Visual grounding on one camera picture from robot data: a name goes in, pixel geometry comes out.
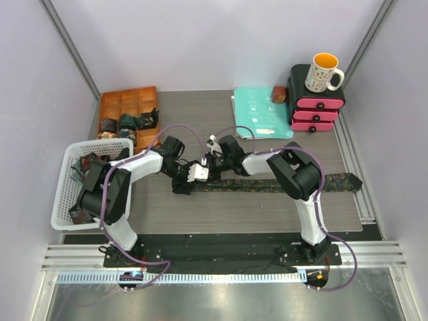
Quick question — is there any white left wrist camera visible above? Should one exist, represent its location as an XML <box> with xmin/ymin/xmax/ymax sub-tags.
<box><xmin>187</xmin><ymin>158</ymin><xmax>209</xmax><ymax>183</ymax></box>

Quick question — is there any floral mug orange inside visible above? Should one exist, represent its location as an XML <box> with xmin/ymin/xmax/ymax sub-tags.
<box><xmin>304</xmin><ymin>53</ymin><xmax>345</xmax><ymax>93</ymax></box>

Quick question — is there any rolled dark green tie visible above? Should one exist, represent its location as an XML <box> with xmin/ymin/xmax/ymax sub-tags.
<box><xmin>118</xmin><ymin>114</ymin><xmax>138</xmax><ymax>131</ymax></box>

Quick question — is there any white plastic basket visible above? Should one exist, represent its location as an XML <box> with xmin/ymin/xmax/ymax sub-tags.
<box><xmin>51</xmin><ymin>138</ymin><xmax>134</xmax><ymax>231</ymax></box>

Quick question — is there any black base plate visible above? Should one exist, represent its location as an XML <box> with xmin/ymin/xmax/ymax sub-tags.
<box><xmin>100</xmin><ymin>233</ymin><xmax>342</xmax><ymax>273</ymax></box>

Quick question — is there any teal booklet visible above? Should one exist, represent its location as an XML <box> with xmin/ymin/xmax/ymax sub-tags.
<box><xmin>231</xmin><ymin>87</ymin><xmax>294</xmax><ymax>139</ymax></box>

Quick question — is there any small brown box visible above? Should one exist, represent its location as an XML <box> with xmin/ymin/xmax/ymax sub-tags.
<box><xmin>272</xmin><ymin>86</ymin><xmax>287</xmax><ymax>104</ymax></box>

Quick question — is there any rolled gold floral tie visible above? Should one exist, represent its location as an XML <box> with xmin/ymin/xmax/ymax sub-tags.
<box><xmin>97</xmin><ymin>131</ymin><xmax>118</xmax><ymax>140</ymax></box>

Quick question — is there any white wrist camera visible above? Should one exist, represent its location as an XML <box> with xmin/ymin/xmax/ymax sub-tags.
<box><xmin>187</xmin><ymin>158</ymin><xmax>209</xmax><ymax>183</ymax></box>
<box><xmin>207</xmin><ymin>135</ymin><xmax>221</xmax><ymax>153</ymax></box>

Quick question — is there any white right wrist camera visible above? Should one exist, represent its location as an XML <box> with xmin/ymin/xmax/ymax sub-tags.
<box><xmin>207</xmin><ymin>135</ymin><xmax>221</xmax><ymax>153</ymax></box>

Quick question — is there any black pink drawer organizer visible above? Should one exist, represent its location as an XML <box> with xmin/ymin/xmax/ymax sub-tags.
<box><xmin>286</xmin><ymin>64</ymin><xmax>346</xmax><ymax>133</ymax></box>

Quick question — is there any rolled navy dotted tie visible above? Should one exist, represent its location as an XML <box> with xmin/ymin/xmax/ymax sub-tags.
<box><xmin>118</xmin><ymin>128</ymin><xmax>137</xmax><ymax>146</ymax></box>

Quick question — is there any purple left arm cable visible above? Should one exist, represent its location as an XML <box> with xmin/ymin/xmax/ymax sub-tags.
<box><xmin>99</xmin><ymin>124</ymin><xmax>208</xmax><ymax>295</ymax></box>

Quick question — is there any orange wooden compartment tray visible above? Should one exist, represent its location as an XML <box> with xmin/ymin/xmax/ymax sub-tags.
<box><xmin>97</xmin><ymin>86</ymin><xmax>160</xmax><ymax>154</ymax></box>

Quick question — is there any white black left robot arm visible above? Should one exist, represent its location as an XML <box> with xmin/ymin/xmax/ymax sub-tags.
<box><xmin>74</xmin><ymin>136</ymin><xmax>206</xmax><ymax>267</ymax></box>

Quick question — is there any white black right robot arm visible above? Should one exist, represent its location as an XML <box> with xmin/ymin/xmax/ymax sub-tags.
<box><xmin>205</xmin><ymin>135</ymin><xmax>331</xmax><ymax>264</ymax></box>

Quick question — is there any red patterned tie in basket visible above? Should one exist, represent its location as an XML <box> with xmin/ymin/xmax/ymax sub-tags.
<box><xmin>68</xmin><ymin>152</ymin><xmax>110</xmax><ymax>225</ymax></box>

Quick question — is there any rolled brown tie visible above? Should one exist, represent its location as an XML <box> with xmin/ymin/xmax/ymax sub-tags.
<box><xmin>100</xmin><ymin>118</ymin><xmax>118</xmax><ymax>132</ymax></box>

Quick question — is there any dark floral patterned tie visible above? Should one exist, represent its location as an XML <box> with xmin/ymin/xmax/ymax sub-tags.
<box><xmin>172</xmin><ymin>173</ymin><xmax>363</xmax><ymax>195</ymax></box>

